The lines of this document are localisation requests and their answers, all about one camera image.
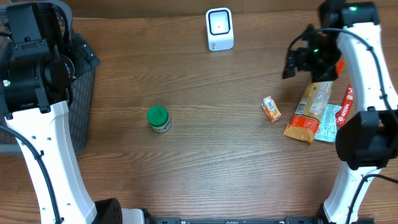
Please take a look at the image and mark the red coffee stick sachet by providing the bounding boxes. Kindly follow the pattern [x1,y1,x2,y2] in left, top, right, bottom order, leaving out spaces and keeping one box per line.
[336,85,354,127]

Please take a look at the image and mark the spaghetti pack orange ends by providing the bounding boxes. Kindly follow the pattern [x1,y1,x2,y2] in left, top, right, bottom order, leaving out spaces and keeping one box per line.
[283,60,345,144]

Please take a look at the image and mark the orange Kleenex tissue pack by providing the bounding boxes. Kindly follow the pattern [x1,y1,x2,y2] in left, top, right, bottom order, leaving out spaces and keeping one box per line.
[261,96,282,123]

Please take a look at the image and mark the teal snack packet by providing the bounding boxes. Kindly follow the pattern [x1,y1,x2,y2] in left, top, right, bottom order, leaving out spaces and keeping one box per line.
[315,104,341,142]

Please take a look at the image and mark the green lid jar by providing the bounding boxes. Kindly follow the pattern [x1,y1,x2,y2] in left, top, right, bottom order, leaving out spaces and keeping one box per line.
[147,105,172,133]

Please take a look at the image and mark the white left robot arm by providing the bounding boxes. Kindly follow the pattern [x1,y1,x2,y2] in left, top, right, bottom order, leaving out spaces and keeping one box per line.
[1,1,149,224]

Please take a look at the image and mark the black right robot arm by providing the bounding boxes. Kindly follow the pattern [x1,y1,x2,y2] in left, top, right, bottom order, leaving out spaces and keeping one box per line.
[282,0,397,224]

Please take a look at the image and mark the white barcode scanner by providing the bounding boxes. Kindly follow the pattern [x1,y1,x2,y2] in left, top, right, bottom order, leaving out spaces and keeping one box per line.
[205,7,234,52]

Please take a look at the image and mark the grey plastic shopping basket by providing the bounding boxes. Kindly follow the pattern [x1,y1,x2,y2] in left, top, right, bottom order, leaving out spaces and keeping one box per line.
[1,1,95,156]

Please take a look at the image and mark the black rail table edge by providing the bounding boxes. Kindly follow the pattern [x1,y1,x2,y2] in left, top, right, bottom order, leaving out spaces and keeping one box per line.
[148,217,324,224]

